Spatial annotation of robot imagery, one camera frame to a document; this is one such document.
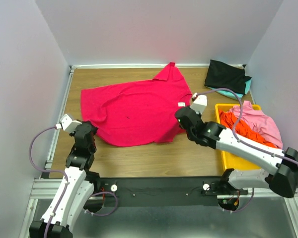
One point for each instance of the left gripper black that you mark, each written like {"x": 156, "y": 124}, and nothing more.
{"x": 94, "y": 128}

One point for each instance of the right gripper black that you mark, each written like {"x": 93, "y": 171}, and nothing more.
{"x": 198, "y": 115}

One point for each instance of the magenta t shirt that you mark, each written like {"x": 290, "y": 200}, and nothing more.
{"x": 137, "y": 113}

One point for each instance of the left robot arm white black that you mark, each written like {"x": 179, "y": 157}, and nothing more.
{"x": 77, "y": 185}

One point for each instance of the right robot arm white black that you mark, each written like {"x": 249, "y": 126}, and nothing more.
{"x": 278, "y": 169}

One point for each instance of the folded teal t shirt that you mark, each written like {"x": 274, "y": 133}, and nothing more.
{"x": 240, "y": 96}

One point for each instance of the orange t shirt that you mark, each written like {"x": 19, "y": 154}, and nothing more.
{"x": 228, "y": 119}

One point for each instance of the folded black t shirt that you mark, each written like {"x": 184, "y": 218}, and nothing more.
{"x": 222, "y": 75}

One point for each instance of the yellow plastic bin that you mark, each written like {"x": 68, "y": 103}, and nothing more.
{"x": 229, "y": 160}

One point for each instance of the light pink t shirt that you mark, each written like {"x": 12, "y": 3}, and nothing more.
{"x": 261, "y": 123}

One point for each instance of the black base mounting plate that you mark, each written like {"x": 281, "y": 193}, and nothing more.
{"x": 162, "y": 191}

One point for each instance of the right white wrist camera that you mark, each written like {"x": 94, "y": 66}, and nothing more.
{"x": 199, "y": 104}

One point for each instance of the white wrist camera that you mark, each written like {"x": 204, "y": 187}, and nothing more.
{"x": 199, "y": 104}
{"x": 68, "y": 123}

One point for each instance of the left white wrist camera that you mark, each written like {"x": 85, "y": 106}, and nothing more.
{"x": 68, "y": 123}

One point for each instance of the aluminium frame rail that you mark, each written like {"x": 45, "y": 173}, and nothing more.
{"x": 109, "y": 164}

